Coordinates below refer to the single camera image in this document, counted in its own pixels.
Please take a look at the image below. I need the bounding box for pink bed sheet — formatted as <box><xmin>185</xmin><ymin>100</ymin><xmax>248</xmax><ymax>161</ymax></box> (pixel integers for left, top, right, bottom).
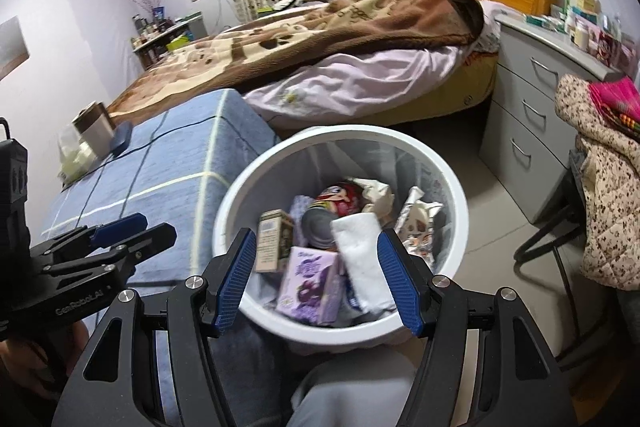
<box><xmin>242</xmin><ymin>0</ymin><xmax>516</xmax><ymax>130</ymax></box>

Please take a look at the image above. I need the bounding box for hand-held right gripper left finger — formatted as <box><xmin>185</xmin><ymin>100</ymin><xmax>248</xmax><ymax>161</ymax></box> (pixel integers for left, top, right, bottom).
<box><xmin>52</xmin><ymin>227</ymin><xmax>258</xmax><ymax>427</ymax></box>

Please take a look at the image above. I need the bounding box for black metal chair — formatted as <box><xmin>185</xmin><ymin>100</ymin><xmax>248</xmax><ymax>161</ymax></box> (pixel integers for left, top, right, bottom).
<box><xmin>512</xmin><ymin>147</ymin><xmax>601</xmax><ymax>368</ymax></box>

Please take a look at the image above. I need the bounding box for cluttered desk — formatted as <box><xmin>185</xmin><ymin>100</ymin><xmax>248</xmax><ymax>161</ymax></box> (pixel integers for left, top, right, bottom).
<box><xmin>131</xmin><ymin>11</ymin><xmax>207</xmax><ymax>69</ymax></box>

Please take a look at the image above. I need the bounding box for small brown carton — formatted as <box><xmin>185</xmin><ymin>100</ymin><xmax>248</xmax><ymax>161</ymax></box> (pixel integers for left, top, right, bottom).
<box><xmin>256</xmin><ymin>208</ymin><xmax>296</xmax><ymax>274</ymax></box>

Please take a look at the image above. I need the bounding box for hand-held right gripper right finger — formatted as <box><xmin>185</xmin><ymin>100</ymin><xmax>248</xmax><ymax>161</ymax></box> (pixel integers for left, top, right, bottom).
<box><xmin>376</xmin><ymin>227</ymin><xmax>573</xmax><ymax>427</ymax></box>

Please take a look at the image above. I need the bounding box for person's grey trouser leg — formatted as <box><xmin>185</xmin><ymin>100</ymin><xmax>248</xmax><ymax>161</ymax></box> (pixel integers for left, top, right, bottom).
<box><xmin>287</xmin><ymin>347</ymin><xmax>418</xmax><ymax>427</ymax></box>

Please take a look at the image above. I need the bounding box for grey drawer cabinet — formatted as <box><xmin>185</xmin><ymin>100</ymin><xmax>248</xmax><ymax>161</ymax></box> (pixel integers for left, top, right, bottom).
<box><xmin>479</xmin><ymin>13</ymin><xmax>626</xmax><ymax>225</ymax></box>

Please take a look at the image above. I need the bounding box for white round waste bin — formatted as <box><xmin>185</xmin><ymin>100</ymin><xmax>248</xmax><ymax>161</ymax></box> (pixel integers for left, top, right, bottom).
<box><xmin>212</xmin><ymin>124</ymin><xmax>468</xmax><ymax>355</ymax></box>

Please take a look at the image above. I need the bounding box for clear plastic bag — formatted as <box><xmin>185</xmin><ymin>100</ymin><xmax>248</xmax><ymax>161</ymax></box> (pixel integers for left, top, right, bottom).
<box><xmin>57</xmin><ymin>126</ymin><xmax>101</xmax><ymax>185</ymax></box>

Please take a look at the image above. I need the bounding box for silver wall poster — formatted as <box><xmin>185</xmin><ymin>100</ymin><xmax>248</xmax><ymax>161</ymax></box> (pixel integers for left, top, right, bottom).
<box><xmin>0</xmin><ymin>17</ymin><xmax>31</xmax><ymax>80</ymax></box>

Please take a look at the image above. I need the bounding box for group of small bottles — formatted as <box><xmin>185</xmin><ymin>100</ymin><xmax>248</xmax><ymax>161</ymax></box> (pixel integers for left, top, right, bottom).
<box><xmin>131</xmin><ymin>7</ymin><xmax>176</xmax><ymax>48</ymax></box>

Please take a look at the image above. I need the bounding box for dark blue glasses case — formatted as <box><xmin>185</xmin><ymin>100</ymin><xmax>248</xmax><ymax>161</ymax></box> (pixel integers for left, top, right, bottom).
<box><xmin>109</xmin><ymin>121</ymin><xmax>133</xmax><ymax>158</ymax></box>

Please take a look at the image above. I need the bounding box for brown printed blanket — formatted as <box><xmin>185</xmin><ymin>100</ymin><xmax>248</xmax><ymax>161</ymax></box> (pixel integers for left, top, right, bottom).
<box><xmin>107</xmin><ymin>0</ymin><xmax>485</xmax><ymax>130</ymax></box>

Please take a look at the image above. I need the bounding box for person's left hand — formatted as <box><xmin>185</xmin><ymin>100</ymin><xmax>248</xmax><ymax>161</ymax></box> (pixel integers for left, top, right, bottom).
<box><xmin>0</xmin><ymin>322</ymin><xmax>91</xmax><ymax>403</ymax></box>

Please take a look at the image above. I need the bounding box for grey thermos cup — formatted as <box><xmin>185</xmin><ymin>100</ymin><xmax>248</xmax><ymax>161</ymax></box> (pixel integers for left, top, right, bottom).
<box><xmin>71</xmin><ymin>102</ymin><xmax>115</xmax><ymax>160</ymax></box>

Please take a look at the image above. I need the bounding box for purple drink carton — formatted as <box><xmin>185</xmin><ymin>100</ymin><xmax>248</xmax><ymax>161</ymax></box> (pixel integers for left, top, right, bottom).
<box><xmin>276</xmin><ymin>246</ymin><xmax>343</xmax><ymax>327</ymax></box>

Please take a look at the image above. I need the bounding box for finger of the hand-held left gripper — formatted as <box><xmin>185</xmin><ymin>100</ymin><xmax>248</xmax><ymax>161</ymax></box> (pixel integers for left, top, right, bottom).
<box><xmin>30</xmin><ymin>213</ymin><xmax>148</xmax><ymax>265</ymax></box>
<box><xmin>45</xmin><ymin>222</ymin><xmax>178</xmax><ymax>282</ymax></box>

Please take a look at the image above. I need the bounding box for floral padded jacket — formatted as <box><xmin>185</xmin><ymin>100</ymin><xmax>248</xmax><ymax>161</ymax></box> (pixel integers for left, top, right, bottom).
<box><xmin>555</xmin><ymin>74</ymin><xmax>640</xmax><ymax>290</ymax></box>

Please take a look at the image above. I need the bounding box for cylindrical snack can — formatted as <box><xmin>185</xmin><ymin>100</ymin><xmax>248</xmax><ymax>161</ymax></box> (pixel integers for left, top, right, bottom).
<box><xmin>301</xmin><ymin>181</ymin><xmax>371</xmax><ymax>253</ymax></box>

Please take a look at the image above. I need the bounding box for pink patterned cloth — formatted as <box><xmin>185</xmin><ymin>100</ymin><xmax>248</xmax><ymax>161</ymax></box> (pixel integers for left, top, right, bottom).
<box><xmin>589</xmin><ymin>77</ymin><xmax>640</xmax><ymax>135</ymax></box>

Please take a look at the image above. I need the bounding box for white towel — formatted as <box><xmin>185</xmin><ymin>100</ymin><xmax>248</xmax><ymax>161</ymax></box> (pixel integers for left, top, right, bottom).
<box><xmin>331</xmin><ymin>213</ymin><xmax>401</xmax><ymax>313</ymax></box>

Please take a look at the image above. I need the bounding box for white paper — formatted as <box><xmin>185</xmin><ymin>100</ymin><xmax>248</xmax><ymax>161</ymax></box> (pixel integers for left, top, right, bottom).
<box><xmin>350</xmin><ymin>177</ymin><xmax>396</xmax><ymax>215</ymax></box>

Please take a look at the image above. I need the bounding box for pile of medicine boxes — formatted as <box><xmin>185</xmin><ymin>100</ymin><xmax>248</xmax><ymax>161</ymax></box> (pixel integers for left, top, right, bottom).
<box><xmin>525</xmin><ymin>0</ymin><xmax>640</xmax><ymax>73</ymax></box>

